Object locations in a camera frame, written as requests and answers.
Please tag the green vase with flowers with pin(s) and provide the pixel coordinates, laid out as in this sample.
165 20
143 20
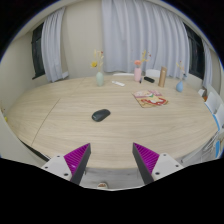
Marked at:
98 63

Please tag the pink vase with flowers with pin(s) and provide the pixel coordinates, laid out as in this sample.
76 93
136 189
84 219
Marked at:
145 55

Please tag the blue vase with flowers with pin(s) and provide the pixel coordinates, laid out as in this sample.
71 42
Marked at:
179 86

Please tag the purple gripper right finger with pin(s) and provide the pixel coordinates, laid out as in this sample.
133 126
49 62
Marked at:
154 166

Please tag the dark window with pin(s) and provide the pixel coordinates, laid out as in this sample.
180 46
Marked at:
197 56
37 52

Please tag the white left curtain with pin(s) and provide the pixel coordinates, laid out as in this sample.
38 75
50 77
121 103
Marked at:
51 45

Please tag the dark left window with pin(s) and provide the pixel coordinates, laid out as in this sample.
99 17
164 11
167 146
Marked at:
37 52

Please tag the brown cylindrical bottle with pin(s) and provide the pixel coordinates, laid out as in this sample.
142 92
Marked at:
162 78

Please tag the white curtain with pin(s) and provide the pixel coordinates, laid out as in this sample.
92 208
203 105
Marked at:
131 27
207 80
51 45

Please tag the dark right window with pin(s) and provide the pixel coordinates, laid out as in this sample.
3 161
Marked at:
197 56

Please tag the white chair right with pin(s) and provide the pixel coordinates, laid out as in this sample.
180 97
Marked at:
215 106

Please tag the white remote control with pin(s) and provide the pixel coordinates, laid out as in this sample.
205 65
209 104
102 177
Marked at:
118 83

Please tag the white centre curtain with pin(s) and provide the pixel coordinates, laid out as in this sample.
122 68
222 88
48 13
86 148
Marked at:
131 27

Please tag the black computer mouse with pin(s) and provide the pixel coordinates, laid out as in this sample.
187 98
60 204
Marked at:
100 115

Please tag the white right curtain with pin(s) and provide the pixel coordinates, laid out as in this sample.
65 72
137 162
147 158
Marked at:
207 80

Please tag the white chair behind table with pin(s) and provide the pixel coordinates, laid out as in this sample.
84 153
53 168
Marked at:
152 73

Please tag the colourful picture book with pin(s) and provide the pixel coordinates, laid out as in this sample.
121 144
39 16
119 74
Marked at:
150 98

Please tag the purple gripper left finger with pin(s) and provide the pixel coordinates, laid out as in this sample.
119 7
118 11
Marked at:
71 166

